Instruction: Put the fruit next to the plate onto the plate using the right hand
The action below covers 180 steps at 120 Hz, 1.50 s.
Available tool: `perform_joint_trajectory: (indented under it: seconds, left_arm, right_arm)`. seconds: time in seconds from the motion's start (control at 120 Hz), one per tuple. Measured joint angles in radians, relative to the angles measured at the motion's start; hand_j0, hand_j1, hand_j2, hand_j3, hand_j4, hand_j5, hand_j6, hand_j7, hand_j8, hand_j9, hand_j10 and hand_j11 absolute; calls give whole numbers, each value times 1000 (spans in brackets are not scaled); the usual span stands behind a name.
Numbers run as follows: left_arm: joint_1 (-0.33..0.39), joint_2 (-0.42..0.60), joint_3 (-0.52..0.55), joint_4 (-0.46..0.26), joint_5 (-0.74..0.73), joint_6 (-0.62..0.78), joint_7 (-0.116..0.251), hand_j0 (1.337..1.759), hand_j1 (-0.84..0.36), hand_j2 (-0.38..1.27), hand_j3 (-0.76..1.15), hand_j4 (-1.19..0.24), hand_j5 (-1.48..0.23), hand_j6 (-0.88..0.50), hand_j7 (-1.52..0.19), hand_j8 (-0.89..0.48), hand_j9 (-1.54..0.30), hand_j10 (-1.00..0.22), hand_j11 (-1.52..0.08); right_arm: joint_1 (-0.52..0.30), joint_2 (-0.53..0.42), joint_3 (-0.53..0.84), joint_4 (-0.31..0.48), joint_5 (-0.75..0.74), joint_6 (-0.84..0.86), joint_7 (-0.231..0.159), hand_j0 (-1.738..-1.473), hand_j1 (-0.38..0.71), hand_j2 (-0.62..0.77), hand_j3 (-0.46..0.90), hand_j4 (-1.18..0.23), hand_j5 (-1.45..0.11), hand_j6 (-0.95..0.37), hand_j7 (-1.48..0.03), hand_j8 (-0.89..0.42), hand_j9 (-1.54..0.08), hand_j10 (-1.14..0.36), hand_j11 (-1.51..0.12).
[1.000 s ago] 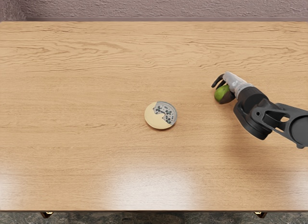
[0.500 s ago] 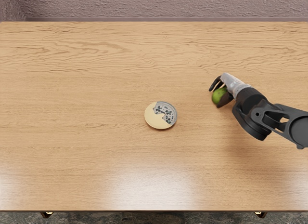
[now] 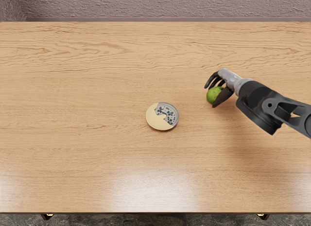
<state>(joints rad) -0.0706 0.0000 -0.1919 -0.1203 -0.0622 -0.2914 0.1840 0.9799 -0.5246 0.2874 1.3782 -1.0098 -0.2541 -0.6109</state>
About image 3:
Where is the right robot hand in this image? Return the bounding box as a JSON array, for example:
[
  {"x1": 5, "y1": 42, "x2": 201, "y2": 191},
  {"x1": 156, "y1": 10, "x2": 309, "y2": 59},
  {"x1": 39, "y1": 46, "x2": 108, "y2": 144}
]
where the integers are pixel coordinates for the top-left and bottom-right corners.
[{"x1": 204, "y1": 68, "x2": 245, "y2": 108}]

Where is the green round fruit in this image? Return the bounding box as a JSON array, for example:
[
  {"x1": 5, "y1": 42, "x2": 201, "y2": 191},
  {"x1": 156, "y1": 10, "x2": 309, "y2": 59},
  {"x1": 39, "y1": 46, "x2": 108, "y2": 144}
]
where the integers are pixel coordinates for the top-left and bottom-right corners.
[{"x1": 206, "y1": 86, "x2": 225, "y2": 105}]

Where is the cream plate with grey pattern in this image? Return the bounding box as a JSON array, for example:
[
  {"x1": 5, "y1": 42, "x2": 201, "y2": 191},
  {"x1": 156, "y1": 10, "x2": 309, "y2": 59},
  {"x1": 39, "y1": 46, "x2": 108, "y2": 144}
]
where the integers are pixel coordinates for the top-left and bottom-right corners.
[{"x1": 145, "y1": 102, "x2": 180, "y2": 131}]

